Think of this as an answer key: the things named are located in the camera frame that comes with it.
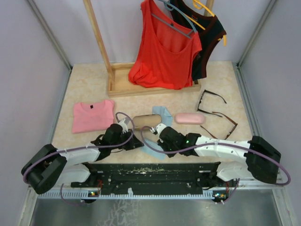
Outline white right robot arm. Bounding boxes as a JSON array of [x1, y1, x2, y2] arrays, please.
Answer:
[[156, 123, 281, 186]]

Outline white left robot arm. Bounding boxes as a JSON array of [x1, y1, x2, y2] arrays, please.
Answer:
[[21, 123, 144, 194]]

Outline small light blue cloth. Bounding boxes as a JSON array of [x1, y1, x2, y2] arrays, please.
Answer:
[[141, 139, 166, 160]]

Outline grey-blue plastic hanger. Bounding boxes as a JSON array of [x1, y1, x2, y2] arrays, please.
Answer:
[[151, 0, 198, 39]]

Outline wooden clothes rack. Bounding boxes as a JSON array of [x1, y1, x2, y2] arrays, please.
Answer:
[[83, 0, 205, 97]]

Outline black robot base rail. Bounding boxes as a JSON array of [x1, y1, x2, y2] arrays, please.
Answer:
[[71, 163, 238, 202]]

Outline red tank top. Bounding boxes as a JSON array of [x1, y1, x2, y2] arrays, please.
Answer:
[[128, 0, 202, 89]]

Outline black frame sunglasses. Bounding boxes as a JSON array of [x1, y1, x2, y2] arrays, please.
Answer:
[[197, 89, 227, 117]]

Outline yellow plastic hanger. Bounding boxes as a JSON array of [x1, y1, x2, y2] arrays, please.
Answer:
[[187, 0, 227, 47]]

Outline folded pink t-shirt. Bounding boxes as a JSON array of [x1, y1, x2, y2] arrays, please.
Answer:
[[71, 99, 115, 134]]

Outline tortoiseshell brown sunglasses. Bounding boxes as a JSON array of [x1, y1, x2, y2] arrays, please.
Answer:
[[200, 112, 238, 140]]

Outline plaid brown glasses case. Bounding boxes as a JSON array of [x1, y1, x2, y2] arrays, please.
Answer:
[[133, 114, 162, 130]]

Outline pink glasses case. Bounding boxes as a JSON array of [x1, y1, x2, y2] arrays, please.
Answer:
[[174, 113, 206, 125]]

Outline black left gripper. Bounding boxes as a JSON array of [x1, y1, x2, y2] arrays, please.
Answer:
[[111, 128, 144, 150]]

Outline black maroon-trimmed tank top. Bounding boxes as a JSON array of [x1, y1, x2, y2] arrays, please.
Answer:
[[170, 0, 227, 81]]

